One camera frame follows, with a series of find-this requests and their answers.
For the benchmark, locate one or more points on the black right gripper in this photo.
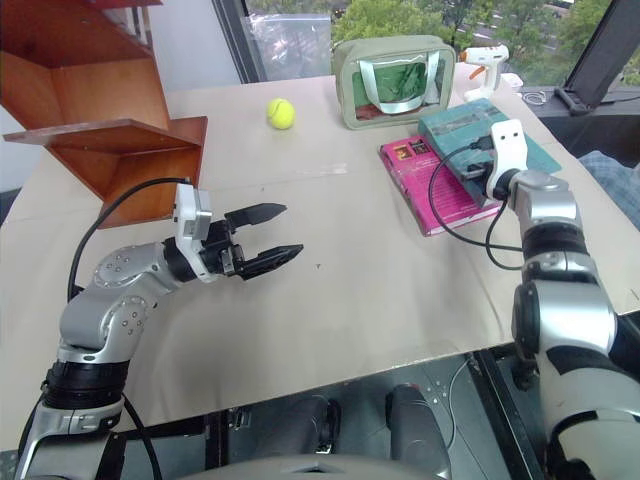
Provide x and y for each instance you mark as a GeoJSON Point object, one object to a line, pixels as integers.
{"type": "Point", "coordinates": [477, 187]}

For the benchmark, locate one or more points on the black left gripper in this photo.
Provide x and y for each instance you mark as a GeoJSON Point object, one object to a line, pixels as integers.
{"type": "Point", "coordinates": [222, 250]}

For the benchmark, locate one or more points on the teal book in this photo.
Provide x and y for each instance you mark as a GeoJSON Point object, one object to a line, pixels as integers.
{"type": "Point", "coordinates": [465, 122]}

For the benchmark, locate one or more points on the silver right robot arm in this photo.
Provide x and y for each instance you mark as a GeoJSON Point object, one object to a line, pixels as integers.
{"type": "Point", "coordinates": [565, 320]}

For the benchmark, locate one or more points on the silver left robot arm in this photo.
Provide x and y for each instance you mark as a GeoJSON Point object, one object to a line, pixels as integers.
{"type": "Point", "coordinates": [85, 320]}

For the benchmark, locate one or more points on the pink book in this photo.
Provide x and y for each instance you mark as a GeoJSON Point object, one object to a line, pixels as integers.
{"type": "Point", "coordinates": [425, 190]}

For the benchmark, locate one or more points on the wooden bookshelf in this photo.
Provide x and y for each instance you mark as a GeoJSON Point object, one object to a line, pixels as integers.
{"type": "Point", "coordinates": [100, 90]}

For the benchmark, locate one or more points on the white power adapter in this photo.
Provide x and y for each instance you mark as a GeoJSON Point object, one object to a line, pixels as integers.
{"type": "Point", "coordinates": [513, 81]}

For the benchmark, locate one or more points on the yellow tennis ball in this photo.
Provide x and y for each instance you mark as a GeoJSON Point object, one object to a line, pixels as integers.
{"type": "Point", "coordinates": [281, 114]}

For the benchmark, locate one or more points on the white glue gun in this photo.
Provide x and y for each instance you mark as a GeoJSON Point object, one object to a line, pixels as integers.
{"type": "Point", "coordinates": [482, 60]}

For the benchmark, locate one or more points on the green transparent tote bag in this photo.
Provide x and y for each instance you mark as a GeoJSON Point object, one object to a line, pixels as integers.
{"type": "Point", "coordinates": [395, 75]}

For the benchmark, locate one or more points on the blue plaid cloth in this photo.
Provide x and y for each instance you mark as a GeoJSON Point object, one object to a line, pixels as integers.
{"type": "Point", "coordinates": [617, 185]}

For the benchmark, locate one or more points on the black metal stand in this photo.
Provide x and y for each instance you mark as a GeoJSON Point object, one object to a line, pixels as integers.
{"type": "Point", "coordinates": [595, 60]}

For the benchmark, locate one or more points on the grey robot torso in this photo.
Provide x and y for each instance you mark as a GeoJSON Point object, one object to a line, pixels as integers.
{"type": "Point", "coordinates": [320, 470]}

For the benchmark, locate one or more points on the dark rounded robot leg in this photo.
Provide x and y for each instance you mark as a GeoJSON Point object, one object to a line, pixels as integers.
{"type": "Point", "coordinates": [415, 425]}

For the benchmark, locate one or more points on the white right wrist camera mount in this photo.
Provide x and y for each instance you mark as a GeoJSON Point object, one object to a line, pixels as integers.
{"type": "Point", "coordinates": [507, 150]}

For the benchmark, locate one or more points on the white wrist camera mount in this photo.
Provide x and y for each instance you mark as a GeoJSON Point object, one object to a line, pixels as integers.
{"type": "Point", "coordinates": [507, 150]}
{"type": "Point", "coordinates": [192, 215]}

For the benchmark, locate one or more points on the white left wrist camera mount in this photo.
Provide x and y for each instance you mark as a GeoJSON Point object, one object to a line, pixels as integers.
{"type": "Point", "coordinates": [192, 215]}

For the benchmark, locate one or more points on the dark window frame post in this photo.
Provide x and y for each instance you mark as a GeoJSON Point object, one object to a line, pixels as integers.
{"type": "Point", "coordinates": [235, 40]}

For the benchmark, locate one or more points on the black table frame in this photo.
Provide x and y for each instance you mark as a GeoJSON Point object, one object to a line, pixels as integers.
{"type": "Point", "coordinates": [505, 410]}

